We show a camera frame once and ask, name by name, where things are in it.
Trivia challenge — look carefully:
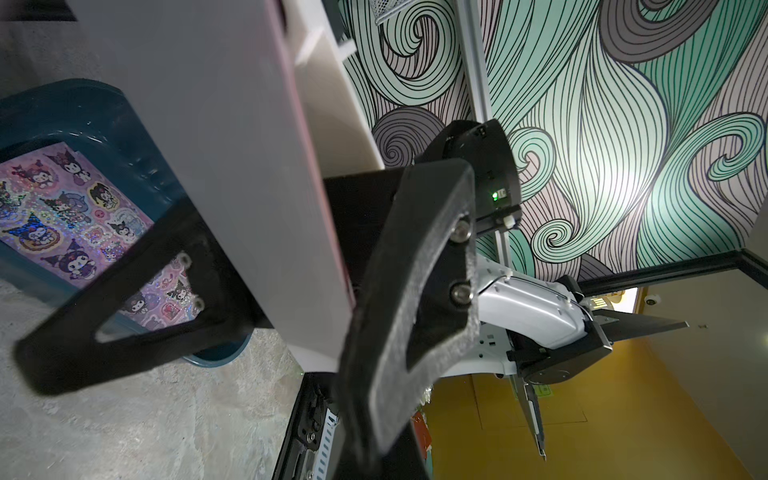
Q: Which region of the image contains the black corner frame post right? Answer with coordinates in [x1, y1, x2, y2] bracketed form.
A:
[579, 249, 767, 296]

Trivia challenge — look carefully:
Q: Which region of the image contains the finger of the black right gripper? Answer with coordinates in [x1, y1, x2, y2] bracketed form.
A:
[334, 159, 480, 474]
[13, 198, 270, 396]

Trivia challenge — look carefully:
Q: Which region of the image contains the aluminium rail right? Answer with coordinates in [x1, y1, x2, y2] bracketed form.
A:
[456, 1, 520, 268]

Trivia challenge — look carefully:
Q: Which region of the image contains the teal plastic storage box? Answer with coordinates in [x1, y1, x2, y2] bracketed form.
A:
[0, 79, 253, 368]

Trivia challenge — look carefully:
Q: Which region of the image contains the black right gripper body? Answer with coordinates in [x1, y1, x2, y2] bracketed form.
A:
[323, 167, 410, 288]

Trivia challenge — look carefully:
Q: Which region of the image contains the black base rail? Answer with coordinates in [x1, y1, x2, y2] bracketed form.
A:
[272, 372, 341, 480]

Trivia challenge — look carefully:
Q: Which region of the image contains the sticker sheet stack in box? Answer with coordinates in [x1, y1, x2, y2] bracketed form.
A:
[0, 142, 202, 332]

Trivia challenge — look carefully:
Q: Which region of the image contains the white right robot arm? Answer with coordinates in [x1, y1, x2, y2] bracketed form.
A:
[14, 120, 679, 479]

